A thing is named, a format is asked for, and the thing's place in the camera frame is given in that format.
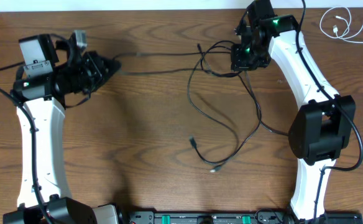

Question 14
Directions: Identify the black cable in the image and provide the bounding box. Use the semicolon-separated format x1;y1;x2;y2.
116;43;263;166
113;40;290;174

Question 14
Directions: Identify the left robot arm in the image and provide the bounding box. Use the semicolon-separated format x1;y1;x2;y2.
2;30;121;223

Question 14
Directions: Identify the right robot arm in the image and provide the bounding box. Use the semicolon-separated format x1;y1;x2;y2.
231;0;356;223

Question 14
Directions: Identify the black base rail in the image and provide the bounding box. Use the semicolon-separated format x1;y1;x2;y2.
119;210;363;224

